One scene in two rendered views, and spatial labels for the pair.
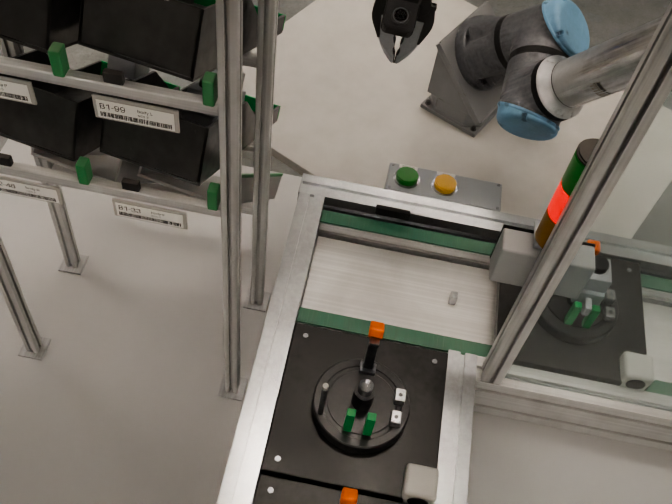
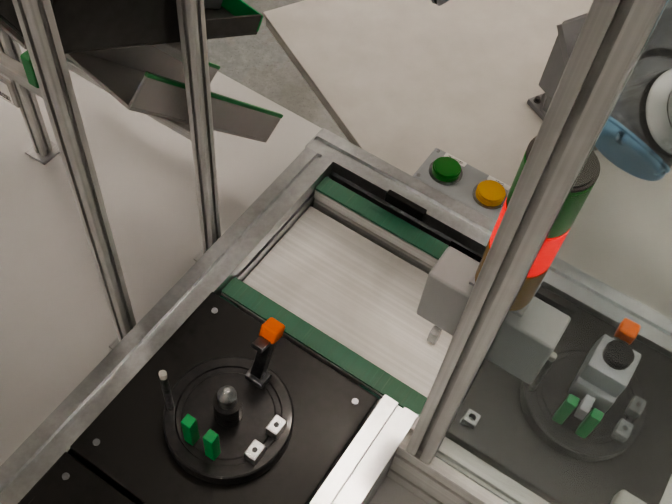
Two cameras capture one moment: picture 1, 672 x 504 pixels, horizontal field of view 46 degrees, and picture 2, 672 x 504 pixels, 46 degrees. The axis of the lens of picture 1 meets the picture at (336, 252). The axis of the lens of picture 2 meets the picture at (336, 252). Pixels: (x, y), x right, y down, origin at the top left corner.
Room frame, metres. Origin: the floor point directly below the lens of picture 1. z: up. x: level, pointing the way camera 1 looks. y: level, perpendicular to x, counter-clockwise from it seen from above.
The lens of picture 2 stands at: (0.26, -0.29, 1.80)
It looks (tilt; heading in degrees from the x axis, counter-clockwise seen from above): 55 degrees down; 25
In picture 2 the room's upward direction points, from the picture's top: 8 degrees clockwise
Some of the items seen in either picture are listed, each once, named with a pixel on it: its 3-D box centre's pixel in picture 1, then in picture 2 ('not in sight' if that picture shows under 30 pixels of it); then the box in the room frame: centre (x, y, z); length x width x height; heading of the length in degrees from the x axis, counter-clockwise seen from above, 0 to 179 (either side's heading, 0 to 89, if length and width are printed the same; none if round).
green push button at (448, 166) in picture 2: (406, 177); (445, 171); (0.98, -0.10, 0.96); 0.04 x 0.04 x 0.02
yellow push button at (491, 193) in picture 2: (444, 185); (489, 194); (0.98, -0.17, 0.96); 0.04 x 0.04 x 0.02
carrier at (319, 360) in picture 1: (363, 395); (227, 406); (0.51, -0.07, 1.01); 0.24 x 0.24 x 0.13; 88
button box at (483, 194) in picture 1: (441, 196); (484, 208); (0.98, -0.17, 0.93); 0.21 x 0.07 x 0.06; 88
